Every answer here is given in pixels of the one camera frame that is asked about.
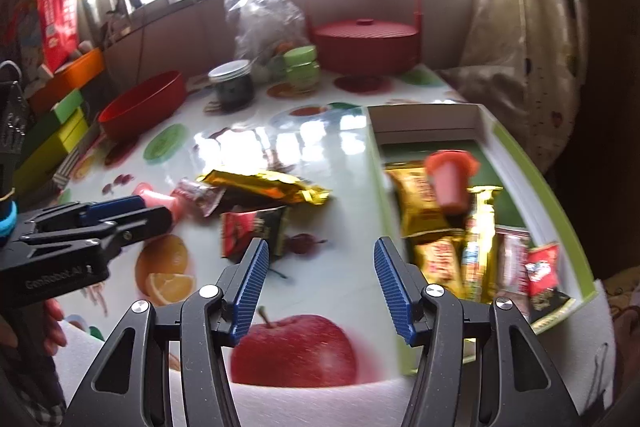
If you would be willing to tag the red black snack packet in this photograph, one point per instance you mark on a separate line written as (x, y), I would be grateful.
(238, 228)

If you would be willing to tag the green yellow stacked boxes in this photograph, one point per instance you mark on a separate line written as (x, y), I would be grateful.
(49, 142)

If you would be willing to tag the green and white cardboard box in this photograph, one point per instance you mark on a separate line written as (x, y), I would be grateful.
(512, 209)

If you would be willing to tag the orange storage box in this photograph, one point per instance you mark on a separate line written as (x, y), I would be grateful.
(74, 76)

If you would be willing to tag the floral beige curtain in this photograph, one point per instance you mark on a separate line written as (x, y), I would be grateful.
(526, 61)

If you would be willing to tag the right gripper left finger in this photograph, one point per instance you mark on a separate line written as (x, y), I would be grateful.
(127, 383)

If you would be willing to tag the red snack bag on shelf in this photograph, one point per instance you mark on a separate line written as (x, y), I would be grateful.
(58, 23)

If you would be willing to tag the clear plastic bag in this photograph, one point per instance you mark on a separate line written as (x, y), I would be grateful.
(261, 26)

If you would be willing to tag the red oval bowl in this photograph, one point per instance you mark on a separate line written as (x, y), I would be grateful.
(143, 107)

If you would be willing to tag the dark jar with clear lid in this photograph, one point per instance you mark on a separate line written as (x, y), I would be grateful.
(233, 86)

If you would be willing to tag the yellow chip bag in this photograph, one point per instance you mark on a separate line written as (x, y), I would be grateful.
(420, 215)

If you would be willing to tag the pink white snack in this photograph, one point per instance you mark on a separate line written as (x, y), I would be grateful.
(199, 196)

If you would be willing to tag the small red white candy wrapper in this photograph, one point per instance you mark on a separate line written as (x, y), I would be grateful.
(542, 268)

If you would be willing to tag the person's left hand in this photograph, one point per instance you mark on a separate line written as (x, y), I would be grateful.
(54, 336)

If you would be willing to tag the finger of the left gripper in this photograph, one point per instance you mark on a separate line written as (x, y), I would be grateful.
(109, 210)
(136, 226)

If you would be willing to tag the green lidded jar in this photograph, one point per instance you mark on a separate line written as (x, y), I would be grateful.
(302, 68)

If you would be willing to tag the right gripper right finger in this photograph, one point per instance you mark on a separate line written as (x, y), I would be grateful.
(518, 384)

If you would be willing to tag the gold foil snack bar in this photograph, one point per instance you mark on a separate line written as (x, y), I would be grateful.
(275, 185)

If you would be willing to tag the red-lidded pink jelly cup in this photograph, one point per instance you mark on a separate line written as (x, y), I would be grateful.
(153, 198)

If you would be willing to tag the red basket with handle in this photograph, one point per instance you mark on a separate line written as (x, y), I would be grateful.
(366, 46)

